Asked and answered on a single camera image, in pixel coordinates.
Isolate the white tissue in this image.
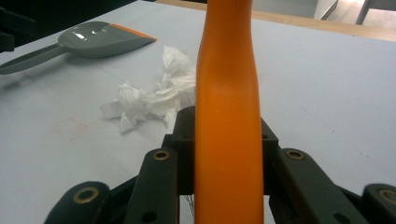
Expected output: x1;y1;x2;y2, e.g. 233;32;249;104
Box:
99;45;198;134

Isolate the orange-handled dust brush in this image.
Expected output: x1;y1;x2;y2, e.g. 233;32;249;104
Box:
183;0;265;224

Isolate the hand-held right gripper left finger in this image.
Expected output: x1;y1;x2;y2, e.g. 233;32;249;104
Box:
162;105;196;195

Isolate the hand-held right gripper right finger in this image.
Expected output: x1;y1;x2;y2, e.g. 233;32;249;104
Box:
261;118;279;195

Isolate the grey dustpan with orange edge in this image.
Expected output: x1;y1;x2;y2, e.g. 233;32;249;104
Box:
0;21;158;76

